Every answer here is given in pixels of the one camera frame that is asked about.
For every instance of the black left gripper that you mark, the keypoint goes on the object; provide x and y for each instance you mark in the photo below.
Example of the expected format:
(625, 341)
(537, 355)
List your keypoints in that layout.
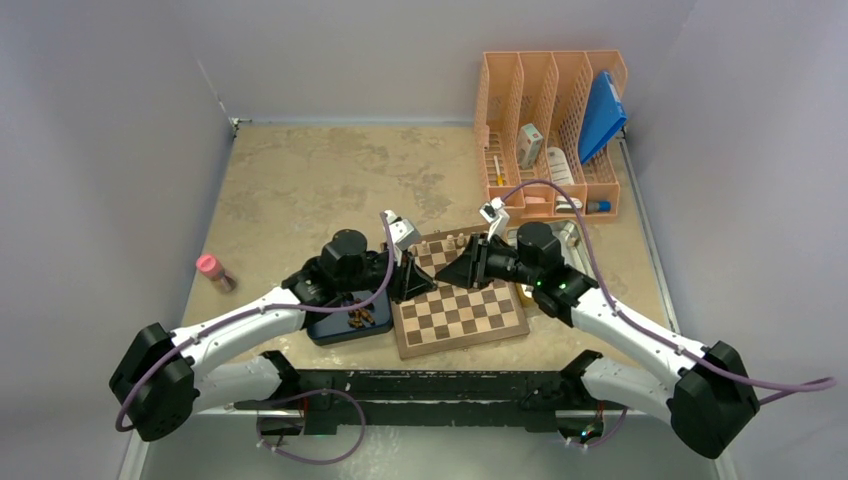
(409, 280)

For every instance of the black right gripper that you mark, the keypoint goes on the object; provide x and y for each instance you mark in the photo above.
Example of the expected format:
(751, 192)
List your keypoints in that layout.
(470, 270)

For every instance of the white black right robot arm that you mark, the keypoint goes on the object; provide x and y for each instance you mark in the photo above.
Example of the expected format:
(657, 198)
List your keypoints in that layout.
(700, 391)

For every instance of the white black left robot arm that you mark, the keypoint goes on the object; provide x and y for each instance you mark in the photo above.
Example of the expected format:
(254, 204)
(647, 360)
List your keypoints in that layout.
(157, 382)

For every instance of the wooden chess board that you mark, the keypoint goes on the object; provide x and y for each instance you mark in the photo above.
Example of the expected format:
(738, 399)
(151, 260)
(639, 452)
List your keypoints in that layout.
(450, 318)

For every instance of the dark chess pieces pile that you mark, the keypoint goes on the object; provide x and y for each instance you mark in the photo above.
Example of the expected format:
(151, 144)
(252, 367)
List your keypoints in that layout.
(362, 317)

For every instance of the orange white pen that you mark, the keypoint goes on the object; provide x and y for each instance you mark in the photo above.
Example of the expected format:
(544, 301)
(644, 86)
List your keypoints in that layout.
(498, 171)

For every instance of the dark blue plastic tray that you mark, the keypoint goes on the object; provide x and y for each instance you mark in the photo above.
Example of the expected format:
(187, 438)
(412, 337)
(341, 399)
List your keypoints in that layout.
(335, 329)

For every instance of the yellow rimmed metal tray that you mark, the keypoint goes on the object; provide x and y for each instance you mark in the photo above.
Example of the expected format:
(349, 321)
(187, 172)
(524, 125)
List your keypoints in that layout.
(572, 248)

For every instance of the white stapler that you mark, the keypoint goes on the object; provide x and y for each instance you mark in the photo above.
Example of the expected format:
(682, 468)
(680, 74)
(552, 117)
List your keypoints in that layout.
(562, 206)

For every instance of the white labelled bottle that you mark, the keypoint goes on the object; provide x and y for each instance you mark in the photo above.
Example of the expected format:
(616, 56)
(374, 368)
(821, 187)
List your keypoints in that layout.
(560, 170)

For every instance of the white green small box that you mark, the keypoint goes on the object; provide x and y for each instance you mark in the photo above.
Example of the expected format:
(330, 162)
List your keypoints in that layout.
(529, 141)

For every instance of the blue grey small cylinder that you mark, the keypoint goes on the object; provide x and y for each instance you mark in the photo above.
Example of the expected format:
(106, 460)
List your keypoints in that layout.
(593, 207)

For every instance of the orange plastic file organizer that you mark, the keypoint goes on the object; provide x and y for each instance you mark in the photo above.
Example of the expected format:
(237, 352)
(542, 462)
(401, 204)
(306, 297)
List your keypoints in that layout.
(549, 89)

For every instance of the blue folder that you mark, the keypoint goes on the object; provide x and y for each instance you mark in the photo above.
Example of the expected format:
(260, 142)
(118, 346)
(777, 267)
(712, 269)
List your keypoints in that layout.
(603, 118)

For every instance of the pink capped bottle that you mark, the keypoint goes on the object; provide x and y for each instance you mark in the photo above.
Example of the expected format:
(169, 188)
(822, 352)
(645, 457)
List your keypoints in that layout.
(210, 267)

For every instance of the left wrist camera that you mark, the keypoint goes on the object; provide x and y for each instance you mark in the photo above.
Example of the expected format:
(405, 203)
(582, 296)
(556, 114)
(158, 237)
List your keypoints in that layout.
(402, 234)

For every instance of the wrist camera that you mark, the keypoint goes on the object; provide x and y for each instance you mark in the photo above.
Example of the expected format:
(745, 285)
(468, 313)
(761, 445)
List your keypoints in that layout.
(494, 212)
(402, 234)

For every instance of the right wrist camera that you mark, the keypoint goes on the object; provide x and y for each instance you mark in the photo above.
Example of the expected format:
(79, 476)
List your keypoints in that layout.
(494, 212)

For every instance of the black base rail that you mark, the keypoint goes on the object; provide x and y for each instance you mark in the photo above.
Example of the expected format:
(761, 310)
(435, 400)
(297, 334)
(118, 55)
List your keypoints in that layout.
(536, 401)

